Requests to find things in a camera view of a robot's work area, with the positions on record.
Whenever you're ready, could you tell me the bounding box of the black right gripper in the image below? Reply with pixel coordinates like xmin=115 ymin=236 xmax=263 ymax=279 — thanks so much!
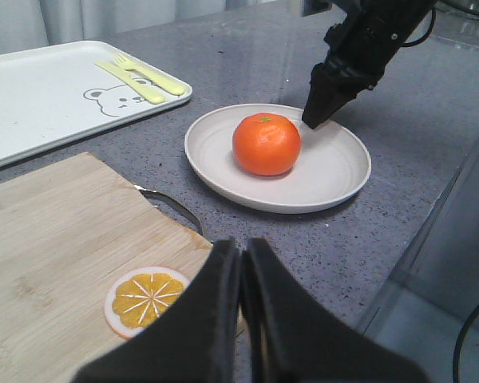
xmin=302 ymin=1 xmax=435 ymax=129

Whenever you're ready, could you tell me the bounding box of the yellow plastic fork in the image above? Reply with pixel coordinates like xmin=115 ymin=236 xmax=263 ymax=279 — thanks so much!
xmin=113 ymin=54 xmax=187 ymax=96

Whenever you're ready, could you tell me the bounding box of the orange slice toy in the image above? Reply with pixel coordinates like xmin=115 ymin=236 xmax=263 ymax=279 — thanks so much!
xmin=104 ymin=267 xmax=189 ymax=339

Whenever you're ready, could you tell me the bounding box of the beige round plate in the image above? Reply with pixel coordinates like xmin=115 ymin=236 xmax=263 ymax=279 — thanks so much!
xmin=184 ymin=104 xmax=371 ymax=214

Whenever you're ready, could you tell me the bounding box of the wooden cutting board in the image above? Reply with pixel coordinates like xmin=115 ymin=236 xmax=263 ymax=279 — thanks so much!
xmin=0 ymin=152 xmax=212 ymax=382

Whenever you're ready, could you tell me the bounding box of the yellow plastic knife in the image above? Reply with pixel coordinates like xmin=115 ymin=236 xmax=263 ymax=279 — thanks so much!
xmin=94 ymin=61 xmax=166 ymax=105

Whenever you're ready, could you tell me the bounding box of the metal cutting board handle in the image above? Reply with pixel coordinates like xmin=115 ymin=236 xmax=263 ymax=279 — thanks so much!
xmin=134 ymin=184 xmax=205 ymax=237

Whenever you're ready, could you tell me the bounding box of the black cable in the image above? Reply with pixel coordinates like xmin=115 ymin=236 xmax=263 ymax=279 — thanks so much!
xmin=452 ymin=290 xmax=479 ymax=383

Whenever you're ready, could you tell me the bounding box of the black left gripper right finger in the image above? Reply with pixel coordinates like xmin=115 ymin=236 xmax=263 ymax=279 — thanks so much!
xmin=240 ymin=239 xmax=429 ymax=382

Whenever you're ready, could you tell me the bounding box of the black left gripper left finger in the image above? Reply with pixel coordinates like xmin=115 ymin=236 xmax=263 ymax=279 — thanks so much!
xmin=73 ymin=239 xmax=240 ymax=382

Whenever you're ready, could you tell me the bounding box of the orange mandarin fruit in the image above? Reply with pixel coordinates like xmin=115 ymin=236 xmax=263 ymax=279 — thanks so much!
xmin=232 ymin=113 xmax=302 ymax=176

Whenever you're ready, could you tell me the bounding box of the white bear print tray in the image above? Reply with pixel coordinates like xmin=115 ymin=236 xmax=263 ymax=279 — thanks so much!
xmin=0 ymin=41 xmax=192 ymax=167

